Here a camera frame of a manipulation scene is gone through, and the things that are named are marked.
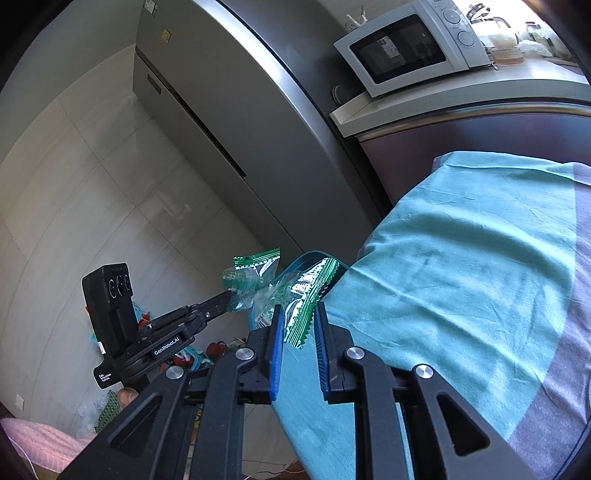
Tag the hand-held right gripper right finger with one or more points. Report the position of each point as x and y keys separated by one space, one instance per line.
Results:
x=322 y=360

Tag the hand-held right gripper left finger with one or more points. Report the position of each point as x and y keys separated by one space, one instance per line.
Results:
x=276 y=360

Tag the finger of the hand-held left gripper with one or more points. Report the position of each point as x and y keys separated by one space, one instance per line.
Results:
x=214 y=307

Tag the green snack wrapper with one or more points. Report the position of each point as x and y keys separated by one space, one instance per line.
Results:
x=309 y=300
x=251 y=277

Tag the teal waste bin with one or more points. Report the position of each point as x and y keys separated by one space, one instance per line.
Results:
x=302 y=256

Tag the person's left hand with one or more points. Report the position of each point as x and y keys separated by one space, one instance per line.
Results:
x=127 y=397

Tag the red packaging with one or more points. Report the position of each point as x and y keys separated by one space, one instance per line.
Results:
x=221 y=350

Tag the clear plastic bag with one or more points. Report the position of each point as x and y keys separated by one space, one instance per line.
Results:
x=94 y=410

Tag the pink cloth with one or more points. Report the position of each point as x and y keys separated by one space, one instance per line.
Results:
x=37 y=438

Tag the teal printed tablecloth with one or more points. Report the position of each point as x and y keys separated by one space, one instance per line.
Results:
x=461 y=277

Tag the grey refrigerator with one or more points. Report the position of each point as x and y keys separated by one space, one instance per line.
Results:
x=207 y=92

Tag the kitchen counter with cabinets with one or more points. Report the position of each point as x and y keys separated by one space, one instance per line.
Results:
x=415 y=99

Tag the white microwave oven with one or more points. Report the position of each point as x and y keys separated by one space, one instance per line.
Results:
x=392 y=50

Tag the white figurine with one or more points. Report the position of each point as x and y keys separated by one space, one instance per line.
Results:
x=356 y=17

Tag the white wall socket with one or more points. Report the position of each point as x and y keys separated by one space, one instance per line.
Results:
x=19 y=400

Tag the round wall plate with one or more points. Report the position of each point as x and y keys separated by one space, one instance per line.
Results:
x=340 y=93

